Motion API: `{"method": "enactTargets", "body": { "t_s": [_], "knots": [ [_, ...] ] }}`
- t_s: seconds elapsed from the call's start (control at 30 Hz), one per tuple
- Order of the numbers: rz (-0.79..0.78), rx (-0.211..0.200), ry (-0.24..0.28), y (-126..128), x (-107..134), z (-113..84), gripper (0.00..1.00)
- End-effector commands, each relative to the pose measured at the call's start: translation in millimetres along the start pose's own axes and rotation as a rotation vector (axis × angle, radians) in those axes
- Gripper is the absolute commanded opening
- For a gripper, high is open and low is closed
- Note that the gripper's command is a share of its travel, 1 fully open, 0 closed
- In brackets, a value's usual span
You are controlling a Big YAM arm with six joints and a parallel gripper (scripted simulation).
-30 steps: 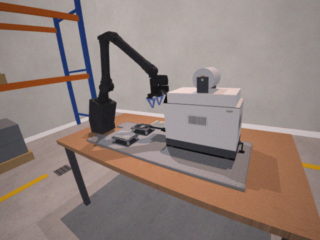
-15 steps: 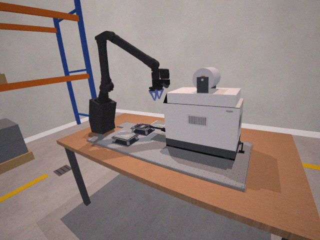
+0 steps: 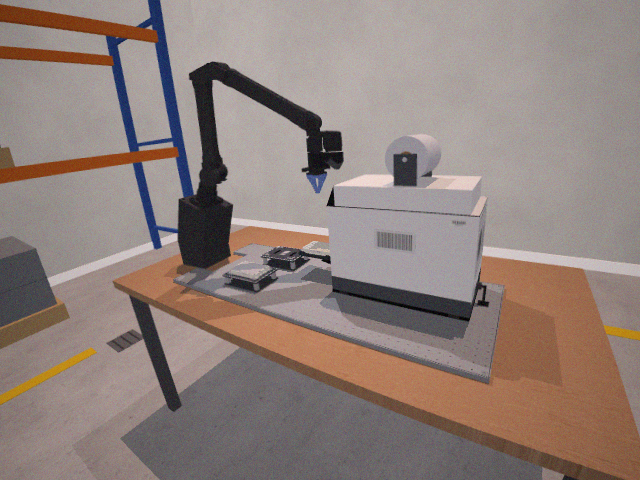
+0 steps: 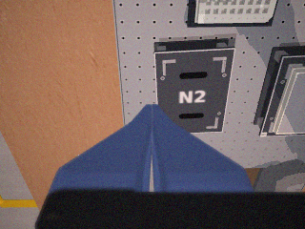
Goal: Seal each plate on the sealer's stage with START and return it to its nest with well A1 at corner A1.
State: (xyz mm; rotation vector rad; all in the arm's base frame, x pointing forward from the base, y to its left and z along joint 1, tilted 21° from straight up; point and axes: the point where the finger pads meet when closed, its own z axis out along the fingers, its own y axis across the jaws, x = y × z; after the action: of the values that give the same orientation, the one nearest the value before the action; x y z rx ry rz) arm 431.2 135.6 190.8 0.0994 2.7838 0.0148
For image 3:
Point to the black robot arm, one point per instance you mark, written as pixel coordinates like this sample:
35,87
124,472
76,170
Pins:
213,170

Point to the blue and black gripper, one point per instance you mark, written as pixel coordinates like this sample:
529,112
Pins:
315,173

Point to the white cylinder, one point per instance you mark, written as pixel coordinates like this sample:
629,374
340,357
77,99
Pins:
426,147

